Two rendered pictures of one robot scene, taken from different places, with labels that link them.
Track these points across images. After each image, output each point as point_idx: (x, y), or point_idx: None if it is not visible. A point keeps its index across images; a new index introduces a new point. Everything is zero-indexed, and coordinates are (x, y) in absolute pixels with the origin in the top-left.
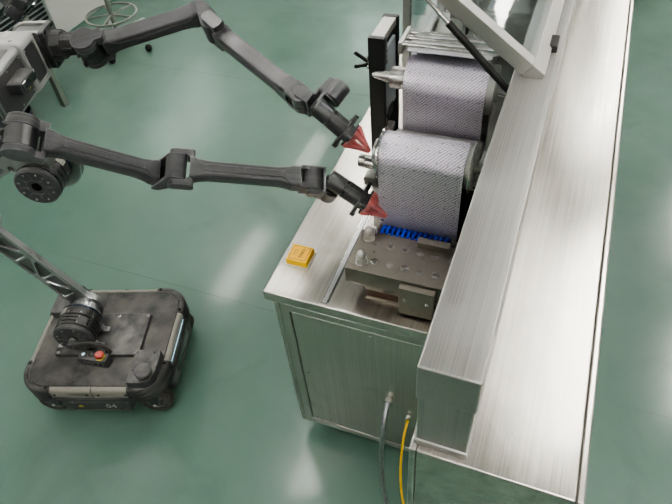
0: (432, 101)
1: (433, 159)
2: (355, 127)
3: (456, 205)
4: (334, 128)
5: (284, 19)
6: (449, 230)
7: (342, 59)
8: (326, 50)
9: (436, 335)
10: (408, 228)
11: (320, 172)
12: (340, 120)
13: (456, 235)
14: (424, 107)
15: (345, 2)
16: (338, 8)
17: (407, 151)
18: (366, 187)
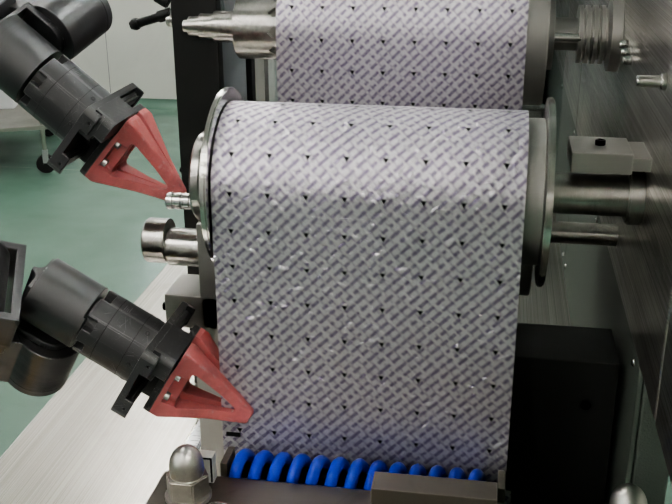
0: (369, 58)
1: (412, 150)
2: (130, 106)
3: (503, 327)
4: (56, 105)
5: (12, 232)
6: (480, 440)
7: (124, 287)
8: (92, 274)
9: None
10: (330, 455)
11: (3, 258)
12: (77, 80)
13: (506, 458)
14: (345, 82)
15: (131, 208)
16: (118, 216)
17: (316, 135)
18: (173, 313)
